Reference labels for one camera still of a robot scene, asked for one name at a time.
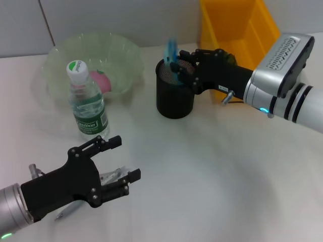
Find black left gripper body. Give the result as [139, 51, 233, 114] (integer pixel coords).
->
[20, 148, 104, 224]

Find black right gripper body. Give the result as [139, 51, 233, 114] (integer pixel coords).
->
[192, 48, 254, 95]

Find blue handled scissors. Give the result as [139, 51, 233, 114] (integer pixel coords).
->
[163, 37, 186, 86]

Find grey white pen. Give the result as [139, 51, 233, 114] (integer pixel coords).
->
[55, 166, 127, 222]

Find clear water bottle green label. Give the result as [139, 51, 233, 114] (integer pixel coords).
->
[66, 59, 111, 140]

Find pink peach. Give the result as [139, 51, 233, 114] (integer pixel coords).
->
[88, 70, 112, 94]

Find clear plastic ruler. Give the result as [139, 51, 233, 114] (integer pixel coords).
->
[99, 166, 133, 186]

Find black mesh pen cup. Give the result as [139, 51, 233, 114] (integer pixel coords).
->
[155, 56, 200, 119]

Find translucent green fruit bowl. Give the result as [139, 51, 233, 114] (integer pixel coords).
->
[41, 32, 145, 101]

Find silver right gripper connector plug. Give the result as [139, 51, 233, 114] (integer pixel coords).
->
[221, 90, 236, 106]

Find yellow plastic bin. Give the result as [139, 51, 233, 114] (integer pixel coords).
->
[198, 0, 281, 104]

